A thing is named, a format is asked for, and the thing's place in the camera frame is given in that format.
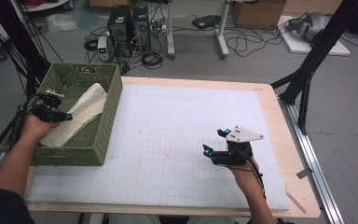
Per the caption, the clear plastic bag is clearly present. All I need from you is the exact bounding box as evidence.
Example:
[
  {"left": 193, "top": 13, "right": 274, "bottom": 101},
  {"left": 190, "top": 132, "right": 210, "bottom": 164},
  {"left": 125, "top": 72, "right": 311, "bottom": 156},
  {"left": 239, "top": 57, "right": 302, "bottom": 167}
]
[{"left": 46, "top": 12, "right": 79, "bottom": 34}]

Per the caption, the thin wooden strip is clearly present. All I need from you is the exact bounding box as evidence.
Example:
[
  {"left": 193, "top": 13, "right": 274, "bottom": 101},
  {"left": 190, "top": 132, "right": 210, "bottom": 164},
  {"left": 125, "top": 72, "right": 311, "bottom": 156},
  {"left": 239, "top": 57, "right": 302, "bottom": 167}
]
[{"left": 284, "top": 189, "right": 308, "bottom": 215}]

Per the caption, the long aluminium rail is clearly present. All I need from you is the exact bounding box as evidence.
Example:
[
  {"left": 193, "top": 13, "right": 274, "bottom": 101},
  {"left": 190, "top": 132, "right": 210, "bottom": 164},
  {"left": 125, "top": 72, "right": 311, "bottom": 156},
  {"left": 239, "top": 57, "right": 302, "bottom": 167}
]
[{"left": 278, "top": 99, "right": 346, "bottom": 224}]

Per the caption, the round white table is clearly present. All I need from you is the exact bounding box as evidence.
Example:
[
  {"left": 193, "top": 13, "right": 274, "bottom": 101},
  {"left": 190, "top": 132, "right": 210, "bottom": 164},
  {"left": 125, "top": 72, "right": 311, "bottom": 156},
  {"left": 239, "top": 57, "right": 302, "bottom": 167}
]
[{"left": 18, "top": 0, "right": 71, "bottom": 13}]

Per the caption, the small grey power supply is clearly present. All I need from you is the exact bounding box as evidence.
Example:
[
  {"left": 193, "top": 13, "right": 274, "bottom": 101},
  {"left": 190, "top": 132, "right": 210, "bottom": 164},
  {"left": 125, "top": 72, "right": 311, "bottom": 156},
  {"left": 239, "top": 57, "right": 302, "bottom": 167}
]
[{"left": 97, "top": 35, "right": 111, "bottom": 63}]

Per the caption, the person's left hand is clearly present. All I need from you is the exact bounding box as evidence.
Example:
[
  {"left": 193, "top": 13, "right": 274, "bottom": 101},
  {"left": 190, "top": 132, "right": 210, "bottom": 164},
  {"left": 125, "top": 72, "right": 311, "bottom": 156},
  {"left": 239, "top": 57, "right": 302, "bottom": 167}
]
[{"left": 21, "top": 113, "right": 61, "bottom": 143}]

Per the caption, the green woven basket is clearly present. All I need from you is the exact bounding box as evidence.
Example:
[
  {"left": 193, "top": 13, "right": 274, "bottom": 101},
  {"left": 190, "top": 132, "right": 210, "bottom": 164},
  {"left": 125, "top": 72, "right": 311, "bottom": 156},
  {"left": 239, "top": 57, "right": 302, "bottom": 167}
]
[{"left": 0, "top": 63, "right": 124, "bottom": 167}]

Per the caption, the person's dark sleeve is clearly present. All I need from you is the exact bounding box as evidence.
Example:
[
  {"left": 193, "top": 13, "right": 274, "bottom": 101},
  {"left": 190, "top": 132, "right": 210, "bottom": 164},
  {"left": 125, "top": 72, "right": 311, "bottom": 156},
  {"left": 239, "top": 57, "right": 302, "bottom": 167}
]
[{"left": 0, "top": 188, "right": 37, "bottom": 224}]

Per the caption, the large black computer tower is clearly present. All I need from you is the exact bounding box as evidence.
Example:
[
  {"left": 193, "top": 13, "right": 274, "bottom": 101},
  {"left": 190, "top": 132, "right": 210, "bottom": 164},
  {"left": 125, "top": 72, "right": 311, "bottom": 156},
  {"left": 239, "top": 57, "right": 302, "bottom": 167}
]
[{"left": 106, "top": 5, "right": 134, "bottom": 58}]

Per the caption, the large cardboard box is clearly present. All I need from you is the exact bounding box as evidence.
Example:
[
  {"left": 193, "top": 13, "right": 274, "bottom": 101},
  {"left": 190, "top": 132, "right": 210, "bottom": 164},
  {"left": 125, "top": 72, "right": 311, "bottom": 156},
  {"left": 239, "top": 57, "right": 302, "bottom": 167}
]
[{"left": 232, "top": 0, "right": 287, "bottom": 30}]

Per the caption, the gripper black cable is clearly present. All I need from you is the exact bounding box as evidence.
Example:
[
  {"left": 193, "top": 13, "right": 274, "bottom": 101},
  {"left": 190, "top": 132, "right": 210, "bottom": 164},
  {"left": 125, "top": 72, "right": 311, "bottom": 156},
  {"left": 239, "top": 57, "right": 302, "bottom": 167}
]
[
  {"left": 10, "top": 92, "right": 45, "bottom": 147},
  {"left": 235, "top": 149, "right": 268, "bottom": 201}
]

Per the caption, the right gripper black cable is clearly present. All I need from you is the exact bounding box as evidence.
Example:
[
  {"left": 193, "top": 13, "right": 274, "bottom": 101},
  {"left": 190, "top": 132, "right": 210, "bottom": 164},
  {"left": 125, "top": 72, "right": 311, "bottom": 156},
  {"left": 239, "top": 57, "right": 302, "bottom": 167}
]
[{"left": 235, "top": 149, "right": 268, "bottom": 201}]

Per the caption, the cream cloth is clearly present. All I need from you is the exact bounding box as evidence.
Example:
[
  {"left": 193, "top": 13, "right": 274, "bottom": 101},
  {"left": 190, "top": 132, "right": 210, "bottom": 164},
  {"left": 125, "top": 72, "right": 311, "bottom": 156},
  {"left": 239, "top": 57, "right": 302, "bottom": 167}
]
[{"left": 39, "top": 82, "right": 108, "bottom": 148}]

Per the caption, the black stand with diagonal struts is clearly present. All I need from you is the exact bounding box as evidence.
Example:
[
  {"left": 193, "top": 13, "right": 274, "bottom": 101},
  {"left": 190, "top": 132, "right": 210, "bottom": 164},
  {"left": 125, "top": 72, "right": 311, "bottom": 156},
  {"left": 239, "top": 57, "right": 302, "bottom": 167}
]
[{"left": 269, "top": 0, "right": 358, "bottom": 135}]

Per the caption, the coiled black cable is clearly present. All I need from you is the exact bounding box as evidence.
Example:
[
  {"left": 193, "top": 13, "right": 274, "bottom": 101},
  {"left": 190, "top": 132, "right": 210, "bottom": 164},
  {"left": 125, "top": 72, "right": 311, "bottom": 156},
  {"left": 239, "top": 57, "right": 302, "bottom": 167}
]
[{"left": 141, "top": 50, "right": 164, "bottom": 70}]

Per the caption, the teal sheet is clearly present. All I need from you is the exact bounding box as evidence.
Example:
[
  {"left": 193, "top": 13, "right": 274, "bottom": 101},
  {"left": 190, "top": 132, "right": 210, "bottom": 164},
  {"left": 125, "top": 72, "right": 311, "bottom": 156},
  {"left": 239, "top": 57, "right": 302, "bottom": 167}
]
[{"left": 76, "top": 10, "right": 103, "bottom": 31}]

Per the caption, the white desk frame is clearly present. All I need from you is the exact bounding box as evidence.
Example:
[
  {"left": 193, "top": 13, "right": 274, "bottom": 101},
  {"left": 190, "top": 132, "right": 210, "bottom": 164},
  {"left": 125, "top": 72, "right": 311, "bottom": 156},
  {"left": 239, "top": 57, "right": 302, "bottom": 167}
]
[{"left": 166, "top": 0, "right": 231, "bottom": 60}]

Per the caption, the tangle of black floor cables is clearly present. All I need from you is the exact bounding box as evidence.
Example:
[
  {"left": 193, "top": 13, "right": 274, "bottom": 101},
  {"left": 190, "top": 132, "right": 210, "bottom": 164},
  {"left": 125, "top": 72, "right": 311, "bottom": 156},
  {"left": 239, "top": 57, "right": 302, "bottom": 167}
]
[{"left": 225, "top": 26, "right": 289, "bottom": 58}]

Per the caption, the person's right hand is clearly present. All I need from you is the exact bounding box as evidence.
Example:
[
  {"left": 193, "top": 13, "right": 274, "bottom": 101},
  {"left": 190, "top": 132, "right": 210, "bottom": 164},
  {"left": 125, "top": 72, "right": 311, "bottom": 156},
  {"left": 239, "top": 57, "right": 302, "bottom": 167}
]
[{"left": 227, "top": 156, "right": 261, "bottom": 189}]

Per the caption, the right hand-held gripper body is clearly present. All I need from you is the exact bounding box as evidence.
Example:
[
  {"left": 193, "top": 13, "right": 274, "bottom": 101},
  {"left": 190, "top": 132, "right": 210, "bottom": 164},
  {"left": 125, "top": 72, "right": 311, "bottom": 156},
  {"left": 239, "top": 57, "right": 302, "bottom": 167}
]
[{"left": 213, "top": 125, "right": 265, "bottom": 167}]

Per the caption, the flat black box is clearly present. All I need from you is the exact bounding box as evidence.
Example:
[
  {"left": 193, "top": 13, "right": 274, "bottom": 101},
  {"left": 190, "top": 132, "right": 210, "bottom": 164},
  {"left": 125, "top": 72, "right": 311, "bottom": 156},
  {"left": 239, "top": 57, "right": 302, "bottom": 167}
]
[{"left": 191, "top": 14, "right": 222, "bottom": 30}]

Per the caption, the white floor board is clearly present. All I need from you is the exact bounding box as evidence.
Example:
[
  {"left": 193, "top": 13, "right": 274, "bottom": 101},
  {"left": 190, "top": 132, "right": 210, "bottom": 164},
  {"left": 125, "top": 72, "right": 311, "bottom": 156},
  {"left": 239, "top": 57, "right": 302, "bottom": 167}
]
[{"left": 277, "top": 15, "right": 351, "bottom": 57}]

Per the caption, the white grid mat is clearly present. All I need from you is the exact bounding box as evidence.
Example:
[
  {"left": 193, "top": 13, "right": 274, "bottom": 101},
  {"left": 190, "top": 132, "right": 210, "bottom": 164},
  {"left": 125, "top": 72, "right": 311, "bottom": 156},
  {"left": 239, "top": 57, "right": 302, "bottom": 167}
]
[{"left": 24, "top": 84, "right": 291, "bottom": 211}]

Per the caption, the black stand with hanging cables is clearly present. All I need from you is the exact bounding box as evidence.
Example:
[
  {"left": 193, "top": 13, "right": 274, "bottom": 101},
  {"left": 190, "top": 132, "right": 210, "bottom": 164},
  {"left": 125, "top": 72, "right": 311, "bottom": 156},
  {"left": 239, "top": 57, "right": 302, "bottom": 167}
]
[{"left": 0, "top": 0, "right": 63, "bottom": 104}]

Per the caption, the grey tape piece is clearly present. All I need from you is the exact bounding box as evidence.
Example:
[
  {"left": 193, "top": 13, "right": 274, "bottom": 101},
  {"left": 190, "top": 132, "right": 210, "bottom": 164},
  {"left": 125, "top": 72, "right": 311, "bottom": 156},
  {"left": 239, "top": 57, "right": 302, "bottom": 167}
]
[{"left": 296, "top": 167, "right": 314, "bottom": 180}]

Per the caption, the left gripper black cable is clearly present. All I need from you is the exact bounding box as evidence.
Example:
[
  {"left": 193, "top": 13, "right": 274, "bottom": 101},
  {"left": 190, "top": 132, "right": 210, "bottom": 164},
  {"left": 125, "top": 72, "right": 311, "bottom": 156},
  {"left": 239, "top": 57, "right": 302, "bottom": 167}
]
[{"left": 10, "top": 92, "right": 45, "bottom": 147}]

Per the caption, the slim black computer tower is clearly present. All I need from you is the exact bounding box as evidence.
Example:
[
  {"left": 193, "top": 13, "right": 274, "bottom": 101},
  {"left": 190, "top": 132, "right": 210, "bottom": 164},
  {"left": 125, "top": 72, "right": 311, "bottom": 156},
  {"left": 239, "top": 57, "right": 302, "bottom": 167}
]
[{"left": 131, "top": 5, "right": 152, "bottom": 52}]

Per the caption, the grey headset device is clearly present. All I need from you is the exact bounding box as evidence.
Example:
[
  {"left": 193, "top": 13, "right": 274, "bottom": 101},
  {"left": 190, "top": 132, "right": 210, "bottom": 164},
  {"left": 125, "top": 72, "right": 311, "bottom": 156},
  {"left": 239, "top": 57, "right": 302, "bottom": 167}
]
[{"left": 286, "top": 11, "right": 332, "bottom": 43}]

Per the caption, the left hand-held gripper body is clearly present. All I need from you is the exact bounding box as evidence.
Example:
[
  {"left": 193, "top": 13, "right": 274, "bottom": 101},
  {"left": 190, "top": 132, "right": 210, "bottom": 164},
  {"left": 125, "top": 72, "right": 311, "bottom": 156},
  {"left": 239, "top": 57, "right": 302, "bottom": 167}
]
[{"left": 30, "top": 88, "right": 65, "bottom": 123}]

